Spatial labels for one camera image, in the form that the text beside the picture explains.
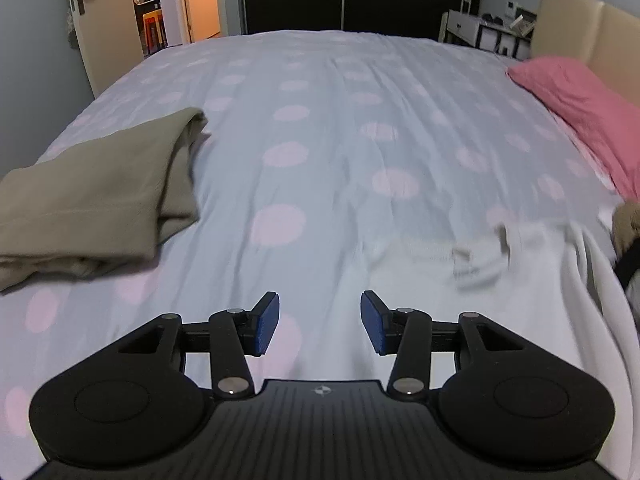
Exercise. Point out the white shirt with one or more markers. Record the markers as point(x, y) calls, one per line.
point(545, 285)

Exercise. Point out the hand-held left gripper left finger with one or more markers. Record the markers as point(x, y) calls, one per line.
point(265, 322)

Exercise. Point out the pink pillow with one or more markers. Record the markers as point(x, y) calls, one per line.
point(575, 95)

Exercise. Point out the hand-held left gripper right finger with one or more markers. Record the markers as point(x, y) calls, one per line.
point(374, 322)

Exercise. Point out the beige door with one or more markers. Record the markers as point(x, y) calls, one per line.
point(107, 25)

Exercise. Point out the polka dot bed duvet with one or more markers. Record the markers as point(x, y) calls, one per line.
point(320, 125)

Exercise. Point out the beige padded headboard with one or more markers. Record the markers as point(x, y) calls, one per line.
point(590, 25)

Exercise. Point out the white side table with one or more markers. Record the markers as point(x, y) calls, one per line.
point(465, 25)

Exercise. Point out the orange stool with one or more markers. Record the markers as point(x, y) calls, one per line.
point(151, 30)

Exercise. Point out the olive folded garment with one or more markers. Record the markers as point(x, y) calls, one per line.
point(95, 195)

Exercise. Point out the brown cloth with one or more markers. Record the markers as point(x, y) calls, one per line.
point(629, 225)

